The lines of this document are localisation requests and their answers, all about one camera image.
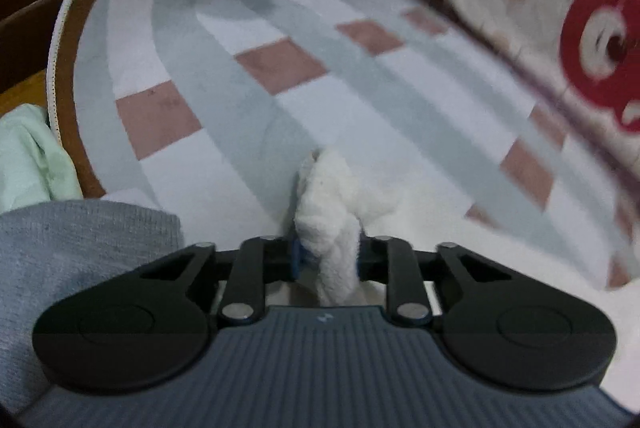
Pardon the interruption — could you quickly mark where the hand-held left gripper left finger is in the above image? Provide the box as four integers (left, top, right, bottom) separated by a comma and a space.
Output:
139, 235, 307, 326

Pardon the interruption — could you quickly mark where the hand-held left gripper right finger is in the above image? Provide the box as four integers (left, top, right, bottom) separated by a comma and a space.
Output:
356, 234, 513, 328

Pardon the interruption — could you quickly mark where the white fleece towel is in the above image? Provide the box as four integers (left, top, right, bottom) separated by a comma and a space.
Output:
292, 149, 406, 309

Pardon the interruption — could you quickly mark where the checked floor mat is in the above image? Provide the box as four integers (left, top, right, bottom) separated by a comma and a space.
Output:
45, 0, 640, 404

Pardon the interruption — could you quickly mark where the light grey garment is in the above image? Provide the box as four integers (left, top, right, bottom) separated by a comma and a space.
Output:
0, 199, 183, 414

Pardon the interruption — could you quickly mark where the mint green cloth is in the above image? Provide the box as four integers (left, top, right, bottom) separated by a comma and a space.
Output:
0, 103, 83, 214

